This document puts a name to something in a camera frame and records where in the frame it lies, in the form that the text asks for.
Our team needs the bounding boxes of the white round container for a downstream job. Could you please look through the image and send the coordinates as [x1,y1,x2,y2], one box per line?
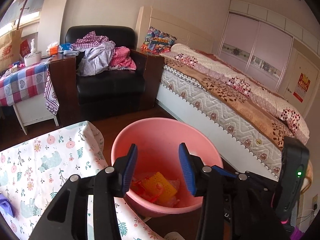
[24,51,42,67]

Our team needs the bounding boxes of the colourful comic pillow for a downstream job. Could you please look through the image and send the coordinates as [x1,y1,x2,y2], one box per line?
[141,27,177,55]

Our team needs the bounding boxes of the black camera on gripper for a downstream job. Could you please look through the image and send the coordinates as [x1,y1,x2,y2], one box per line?
[272,137,309,224]

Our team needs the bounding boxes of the plaid checkered tablecloth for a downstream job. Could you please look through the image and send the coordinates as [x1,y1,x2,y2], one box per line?
[0,62,60,115]

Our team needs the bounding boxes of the black leather armchair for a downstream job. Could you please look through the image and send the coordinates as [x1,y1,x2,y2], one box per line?
[65,25,146,120]

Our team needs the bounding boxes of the red wall calendar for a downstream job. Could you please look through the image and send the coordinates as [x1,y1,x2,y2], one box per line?
[293,73,311,102]

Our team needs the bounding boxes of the brown New Balance paper bag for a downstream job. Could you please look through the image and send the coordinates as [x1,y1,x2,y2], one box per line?
[0,29,22,72]

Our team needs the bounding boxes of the yellow foam net with sticker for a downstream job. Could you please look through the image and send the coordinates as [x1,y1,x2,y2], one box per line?
[139,171,179,205]

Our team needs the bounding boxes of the bed with floral blanket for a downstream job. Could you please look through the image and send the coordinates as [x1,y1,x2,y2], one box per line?
[136,6,310,178]

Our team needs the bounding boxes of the floral bear tablecloth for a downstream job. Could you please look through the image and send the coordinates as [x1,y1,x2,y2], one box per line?
[0,120,166,240]

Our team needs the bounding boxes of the white wardrobe sliding doors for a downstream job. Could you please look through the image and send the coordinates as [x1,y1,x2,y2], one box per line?
[218,0,319,116]

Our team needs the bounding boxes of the orange tissue box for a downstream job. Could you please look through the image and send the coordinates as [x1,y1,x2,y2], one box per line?
[46,42,59,56]

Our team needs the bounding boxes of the purple plastic bag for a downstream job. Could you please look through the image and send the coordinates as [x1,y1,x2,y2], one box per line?
[0,194,15,217]

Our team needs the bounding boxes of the dark wooden cabinet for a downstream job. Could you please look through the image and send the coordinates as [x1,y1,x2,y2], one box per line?
[49,54,81,126]

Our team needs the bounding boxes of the white and orange plastic bag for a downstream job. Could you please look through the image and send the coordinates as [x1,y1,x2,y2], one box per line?
[130,177,181,208]

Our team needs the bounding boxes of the pile of clothes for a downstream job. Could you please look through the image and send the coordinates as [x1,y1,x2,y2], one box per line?
[71,31,137,76]

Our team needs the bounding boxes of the pink plastic trash bin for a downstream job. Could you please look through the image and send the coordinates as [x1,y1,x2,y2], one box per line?
[111,122,223,217]

